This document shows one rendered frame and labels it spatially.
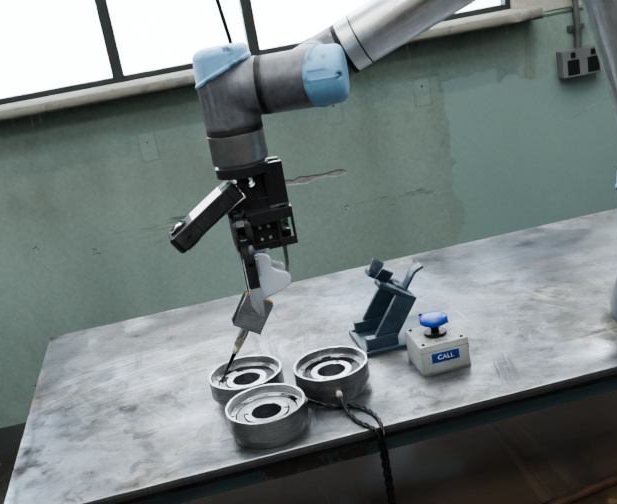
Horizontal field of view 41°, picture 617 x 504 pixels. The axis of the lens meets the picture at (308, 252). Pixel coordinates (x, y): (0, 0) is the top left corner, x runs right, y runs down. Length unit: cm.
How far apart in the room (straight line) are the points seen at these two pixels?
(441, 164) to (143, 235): 103
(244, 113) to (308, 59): 11
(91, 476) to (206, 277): 173
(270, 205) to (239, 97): 15
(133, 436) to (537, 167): 212
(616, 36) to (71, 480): 85
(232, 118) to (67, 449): 50
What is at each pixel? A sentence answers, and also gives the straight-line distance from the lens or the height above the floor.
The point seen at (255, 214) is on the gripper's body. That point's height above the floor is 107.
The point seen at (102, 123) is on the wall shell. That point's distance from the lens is 266.
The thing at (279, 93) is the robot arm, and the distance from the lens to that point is 104.
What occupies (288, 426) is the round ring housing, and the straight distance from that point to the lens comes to 105.
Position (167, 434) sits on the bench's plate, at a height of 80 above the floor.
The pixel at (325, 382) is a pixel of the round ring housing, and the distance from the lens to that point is 111.
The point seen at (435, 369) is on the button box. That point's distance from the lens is 117.
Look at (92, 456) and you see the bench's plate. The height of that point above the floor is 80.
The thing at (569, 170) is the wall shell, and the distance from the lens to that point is 307.
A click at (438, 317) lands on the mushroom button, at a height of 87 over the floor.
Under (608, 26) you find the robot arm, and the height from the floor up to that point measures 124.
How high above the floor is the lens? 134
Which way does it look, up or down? 18 degrees down
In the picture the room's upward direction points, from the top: 10 degrees counter-clockwise
